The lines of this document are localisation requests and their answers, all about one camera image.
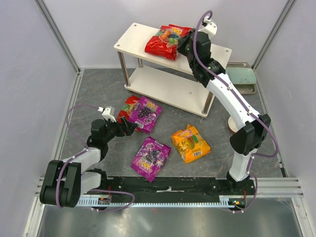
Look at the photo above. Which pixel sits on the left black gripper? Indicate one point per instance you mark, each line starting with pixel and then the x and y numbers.
pixel 122 128

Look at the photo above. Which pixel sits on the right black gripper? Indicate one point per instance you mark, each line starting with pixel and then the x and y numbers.
pixel 185 44

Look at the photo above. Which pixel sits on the red fruit candy bag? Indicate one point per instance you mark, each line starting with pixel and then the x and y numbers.
pixel 164 43
pixel 127 108

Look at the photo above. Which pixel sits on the purple grape candy bag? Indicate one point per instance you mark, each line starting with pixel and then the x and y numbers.
pixel 145 114
pixel 150 158

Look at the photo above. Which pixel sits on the orange mango candy bag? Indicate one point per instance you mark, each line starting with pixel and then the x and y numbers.
pixel 190 144

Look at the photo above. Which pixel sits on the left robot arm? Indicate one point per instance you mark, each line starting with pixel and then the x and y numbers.
pixel 66 180

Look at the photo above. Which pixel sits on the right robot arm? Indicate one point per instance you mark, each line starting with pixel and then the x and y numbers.
pixel 251 125

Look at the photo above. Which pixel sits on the white two-tier wooden shelf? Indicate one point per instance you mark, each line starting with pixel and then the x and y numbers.
pixel 173 90

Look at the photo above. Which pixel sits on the metal tray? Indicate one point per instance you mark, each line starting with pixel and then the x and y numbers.
pixel 244 88

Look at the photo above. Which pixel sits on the white and red bowl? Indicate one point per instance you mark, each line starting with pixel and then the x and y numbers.
pixel 232 126

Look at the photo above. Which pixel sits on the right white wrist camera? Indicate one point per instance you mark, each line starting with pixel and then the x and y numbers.
pixel 209 27

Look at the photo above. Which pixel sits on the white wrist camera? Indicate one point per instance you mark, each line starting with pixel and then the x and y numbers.
pixel 209 27
pixel 107 113

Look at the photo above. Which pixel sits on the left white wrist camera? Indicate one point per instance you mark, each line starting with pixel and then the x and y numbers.
pixel 107 113

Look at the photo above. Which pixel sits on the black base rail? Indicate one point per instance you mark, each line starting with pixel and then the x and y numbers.
pixel 208 185

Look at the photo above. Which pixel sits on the white slotted cable duct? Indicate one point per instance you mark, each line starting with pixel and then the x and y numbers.
pixel 177 199

